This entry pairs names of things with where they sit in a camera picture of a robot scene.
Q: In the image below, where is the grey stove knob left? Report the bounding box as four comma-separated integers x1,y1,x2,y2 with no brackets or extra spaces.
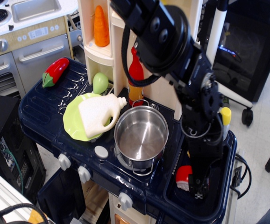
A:
58,154,71,171

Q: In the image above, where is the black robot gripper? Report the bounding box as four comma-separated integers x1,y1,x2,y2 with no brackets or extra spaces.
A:
186,138,223,199

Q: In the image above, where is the navy blue toy kitchen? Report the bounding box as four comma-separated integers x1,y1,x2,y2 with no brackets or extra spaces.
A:
19,60,237,224

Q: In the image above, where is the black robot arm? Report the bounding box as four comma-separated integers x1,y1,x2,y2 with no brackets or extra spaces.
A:
110,0,224,199

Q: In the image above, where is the grey and wood toy kitchen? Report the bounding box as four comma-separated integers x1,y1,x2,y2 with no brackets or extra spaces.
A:
0,0,82,97

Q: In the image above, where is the black power cable right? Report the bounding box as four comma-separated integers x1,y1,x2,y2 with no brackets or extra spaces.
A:
229,154,252,199

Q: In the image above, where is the orange toy carrot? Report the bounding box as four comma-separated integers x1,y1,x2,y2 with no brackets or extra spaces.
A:
94,5,110,47

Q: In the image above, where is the grey faucet with yellow cap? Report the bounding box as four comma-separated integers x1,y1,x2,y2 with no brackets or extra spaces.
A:
220,107,232,140

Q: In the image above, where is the grey stove knob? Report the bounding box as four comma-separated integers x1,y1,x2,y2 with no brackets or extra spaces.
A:
58,154,71,171
78,166,91,183
118,192,133,211

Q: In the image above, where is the black braided cable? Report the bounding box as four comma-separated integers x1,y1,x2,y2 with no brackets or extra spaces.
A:
0,198,49,224

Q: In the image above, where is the yellow object at bottom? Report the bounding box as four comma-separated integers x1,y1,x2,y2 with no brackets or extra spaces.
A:
28,209,44,224

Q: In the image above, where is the white wheeled stand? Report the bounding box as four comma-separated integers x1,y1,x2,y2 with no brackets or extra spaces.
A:
206,0,254,127

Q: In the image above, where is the stainless steel pot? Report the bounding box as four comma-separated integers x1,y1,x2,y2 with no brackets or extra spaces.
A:
114,99,169,176

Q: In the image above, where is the black monitor screen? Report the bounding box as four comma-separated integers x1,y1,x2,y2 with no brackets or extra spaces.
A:
213,0,270,102

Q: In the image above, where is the green toy pear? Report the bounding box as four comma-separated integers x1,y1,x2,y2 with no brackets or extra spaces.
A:
92,72,108,94

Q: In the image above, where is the red toy chili pepper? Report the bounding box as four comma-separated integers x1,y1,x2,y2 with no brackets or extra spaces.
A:
42,57,70,88

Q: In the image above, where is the green cable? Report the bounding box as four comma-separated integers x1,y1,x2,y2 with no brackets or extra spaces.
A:
4,149,24,195

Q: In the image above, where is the white toy detergent jug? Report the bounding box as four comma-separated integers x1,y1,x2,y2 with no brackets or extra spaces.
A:
78,93,127,138

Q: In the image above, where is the light green toy plate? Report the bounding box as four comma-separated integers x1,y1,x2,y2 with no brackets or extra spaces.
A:
63,93,111,141

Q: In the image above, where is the grey round button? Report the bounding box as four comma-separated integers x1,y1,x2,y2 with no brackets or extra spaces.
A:
94,146,109,159

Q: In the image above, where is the grey stove knob middle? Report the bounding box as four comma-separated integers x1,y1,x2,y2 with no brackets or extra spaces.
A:
78,166,91,183

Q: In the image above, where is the grey stove knob right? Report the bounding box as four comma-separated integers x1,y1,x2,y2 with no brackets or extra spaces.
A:
118,192,133,211

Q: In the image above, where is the black computer case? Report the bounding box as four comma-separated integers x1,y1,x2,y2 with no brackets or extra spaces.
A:
0,96,46,203

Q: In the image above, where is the red toy ketchup bottle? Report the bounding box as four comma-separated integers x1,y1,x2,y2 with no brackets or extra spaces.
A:
128,47,144,107

